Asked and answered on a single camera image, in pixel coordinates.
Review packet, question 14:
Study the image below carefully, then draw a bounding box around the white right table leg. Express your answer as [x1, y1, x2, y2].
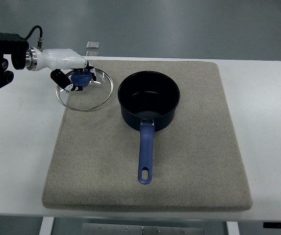
[226, 221, 240, 235]

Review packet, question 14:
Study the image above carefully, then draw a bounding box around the glass pot lid blue knob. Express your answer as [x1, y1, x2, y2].
[55, 69, 114, 112]

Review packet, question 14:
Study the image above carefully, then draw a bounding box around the clear floor plate far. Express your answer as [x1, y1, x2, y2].
[86, 41, 100, 49]

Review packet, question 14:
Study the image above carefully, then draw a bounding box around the white table leg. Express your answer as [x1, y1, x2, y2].
[226, 221, 240, 235]
[39, 217, 54, 235]

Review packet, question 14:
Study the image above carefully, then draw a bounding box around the grey metal base plate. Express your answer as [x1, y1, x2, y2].
[81, 223, 204, 235]

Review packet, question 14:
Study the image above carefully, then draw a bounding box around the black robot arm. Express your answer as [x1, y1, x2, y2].
[0, 25, 43, 88]

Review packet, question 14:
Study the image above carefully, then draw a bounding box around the dark blue saucepan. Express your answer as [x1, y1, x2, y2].
[118, 71, 180, 185]

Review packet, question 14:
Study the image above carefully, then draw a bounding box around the black table control panel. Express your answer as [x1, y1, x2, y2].
[263, 222, 281, 229]

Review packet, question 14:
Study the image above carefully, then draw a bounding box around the clear floor plate near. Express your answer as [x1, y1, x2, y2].
[86, 50, 99, 56]

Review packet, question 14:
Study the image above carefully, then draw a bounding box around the beige fabric mat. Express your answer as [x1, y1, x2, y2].
[42, 60, 253, 212]

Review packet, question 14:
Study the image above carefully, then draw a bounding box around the clear floor plate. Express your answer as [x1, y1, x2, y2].
[86, 50, 99, 56]
[86, 41, 100, 49]

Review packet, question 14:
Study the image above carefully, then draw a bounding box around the white left table leg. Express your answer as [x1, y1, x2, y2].
[39, 217, 54, 235]

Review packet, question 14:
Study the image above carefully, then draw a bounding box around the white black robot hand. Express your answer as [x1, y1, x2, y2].
[26, 48, 97, 92]

